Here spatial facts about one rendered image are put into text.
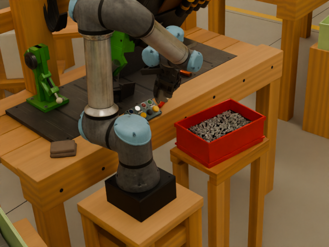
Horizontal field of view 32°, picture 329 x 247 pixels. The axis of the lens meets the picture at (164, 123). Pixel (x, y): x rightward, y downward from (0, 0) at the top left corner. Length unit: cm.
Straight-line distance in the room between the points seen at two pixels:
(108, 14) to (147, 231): 71
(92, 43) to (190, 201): 65
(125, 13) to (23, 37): 102
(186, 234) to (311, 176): 165
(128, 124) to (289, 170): 195
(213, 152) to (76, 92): 77
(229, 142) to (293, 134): 175
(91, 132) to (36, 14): 86
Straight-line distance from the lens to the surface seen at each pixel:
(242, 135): 231
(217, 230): 242
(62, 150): 221
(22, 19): 259
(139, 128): 183
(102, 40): 180
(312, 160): 375
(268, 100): 306
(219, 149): 224
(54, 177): 215
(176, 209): 198
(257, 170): 250
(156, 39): 181
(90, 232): 210
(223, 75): 274
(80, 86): 271
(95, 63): 183
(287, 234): 318
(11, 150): 236
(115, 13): 170
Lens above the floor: 212
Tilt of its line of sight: 31 degrees down
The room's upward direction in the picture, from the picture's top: 3 degrees counter-clockwise
